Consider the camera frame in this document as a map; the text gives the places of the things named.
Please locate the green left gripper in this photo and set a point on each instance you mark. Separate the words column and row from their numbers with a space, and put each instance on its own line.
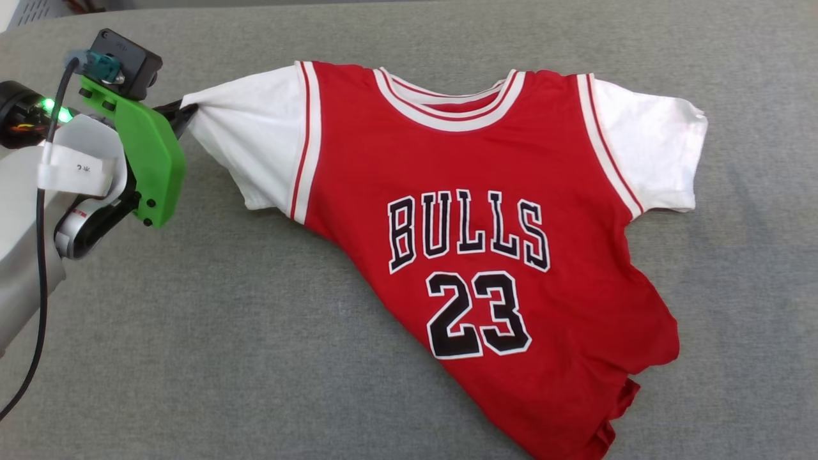
column 156, row 172

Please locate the red Bulls jersey white sleeves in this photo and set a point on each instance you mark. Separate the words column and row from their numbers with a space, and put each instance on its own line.
column 486, row 160

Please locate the white paper label tag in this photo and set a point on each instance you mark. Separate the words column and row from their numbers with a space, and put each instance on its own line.
column 77, row 160

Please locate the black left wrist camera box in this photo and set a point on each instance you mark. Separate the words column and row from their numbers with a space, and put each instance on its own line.
column 128, row 57

